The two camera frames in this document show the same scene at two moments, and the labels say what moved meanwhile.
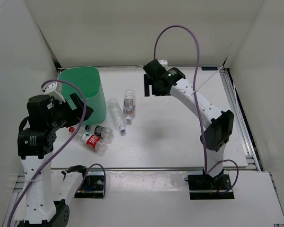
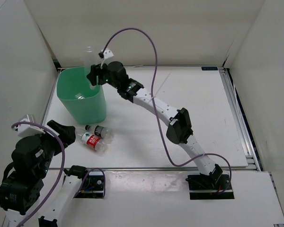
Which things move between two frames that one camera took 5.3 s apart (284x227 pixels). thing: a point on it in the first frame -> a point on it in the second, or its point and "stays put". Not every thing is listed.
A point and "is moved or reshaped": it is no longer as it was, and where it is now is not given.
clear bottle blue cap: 118,113 -> 90,59
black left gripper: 74,115 -> 66,133
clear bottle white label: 128,104 is moved or reshaped
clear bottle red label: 99,144 stays put
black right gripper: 155,91 -> 94,70
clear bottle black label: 102,131 stays put
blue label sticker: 209,68 stays put
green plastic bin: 89,79 stays put
